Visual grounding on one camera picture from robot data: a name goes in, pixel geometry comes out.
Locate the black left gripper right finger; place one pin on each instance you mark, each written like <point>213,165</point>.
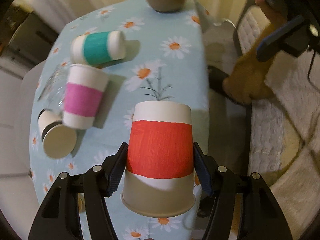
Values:
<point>245,202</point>

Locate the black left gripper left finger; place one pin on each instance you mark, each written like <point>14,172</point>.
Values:
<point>58,215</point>

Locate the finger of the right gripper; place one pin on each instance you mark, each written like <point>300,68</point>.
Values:
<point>270,46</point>

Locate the red banded paper cup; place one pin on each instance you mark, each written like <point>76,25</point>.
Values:
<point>159,168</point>

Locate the orange fuzzy sleeve forearm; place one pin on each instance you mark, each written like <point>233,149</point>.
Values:
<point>247,80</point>

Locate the black banded paper cup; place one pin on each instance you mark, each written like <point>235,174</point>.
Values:
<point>57,139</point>

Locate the pink banded paper cup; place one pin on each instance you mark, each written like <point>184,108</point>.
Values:
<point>85,88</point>

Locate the teal banded paper cup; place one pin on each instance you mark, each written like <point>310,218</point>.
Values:
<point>98,48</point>

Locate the white quilted cushion chair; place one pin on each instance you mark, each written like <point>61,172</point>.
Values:
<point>285,139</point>

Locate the clear glass tumbler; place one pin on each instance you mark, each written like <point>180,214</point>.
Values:
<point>53,93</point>

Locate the daisy print blue tablecloth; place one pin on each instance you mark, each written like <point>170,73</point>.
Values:
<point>164,62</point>

